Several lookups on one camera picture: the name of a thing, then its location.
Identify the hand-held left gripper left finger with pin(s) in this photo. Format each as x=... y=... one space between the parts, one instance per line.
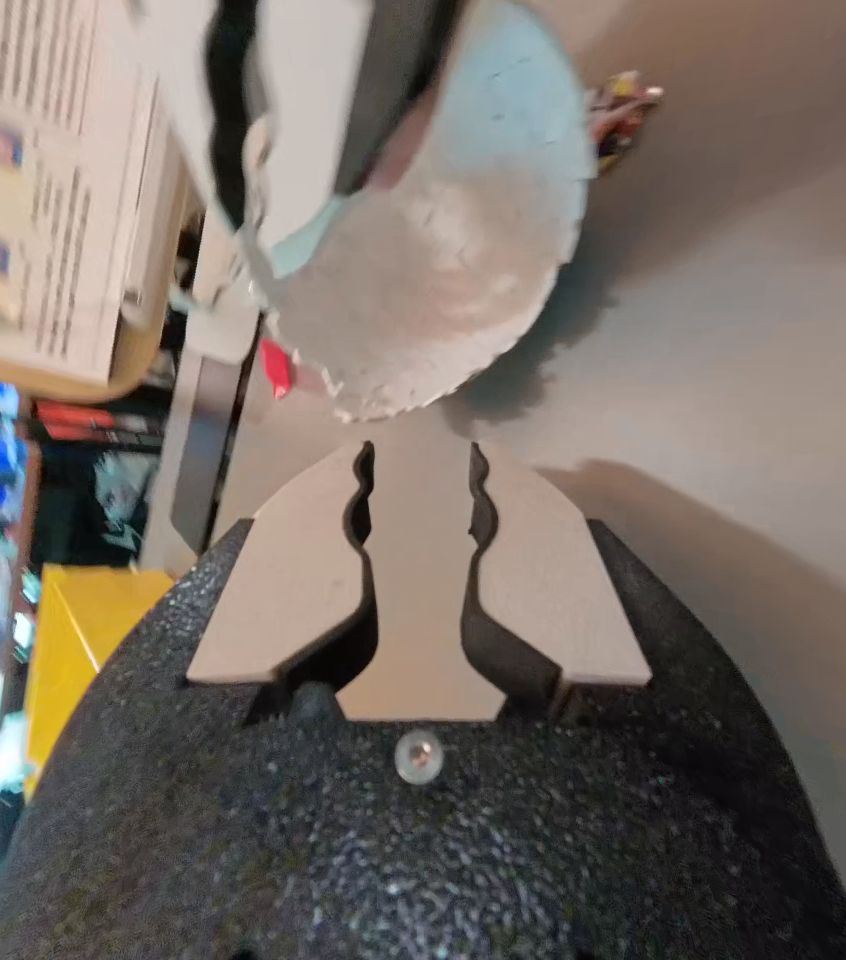
x=288 y=593

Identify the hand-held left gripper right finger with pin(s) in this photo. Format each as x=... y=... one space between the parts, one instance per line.
x=557 y=593

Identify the orange printed loose puzzle piece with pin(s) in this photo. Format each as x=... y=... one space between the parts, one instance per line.
x=621 y=120

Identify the wooden instruction board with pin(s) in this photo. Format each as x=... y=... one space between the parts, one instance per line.
x=137 y=360

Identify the partly built puzzle ball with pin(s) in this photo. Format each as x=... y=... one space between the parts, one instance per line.
x=452 y=263

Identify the small red plastic block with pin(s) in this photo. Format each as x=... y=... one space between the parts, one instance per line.
x=275 y=369

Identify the yellow plastic bin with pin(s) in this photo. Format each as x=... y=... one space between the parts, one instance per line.
x=85 y=630

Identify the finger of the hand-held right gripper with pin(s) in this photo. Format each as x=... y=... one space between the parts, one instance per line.
x=310 y=90
x=202 y=150

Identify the person's right hand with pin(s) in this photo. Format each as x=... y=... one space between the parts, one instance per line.
x=408 y=135

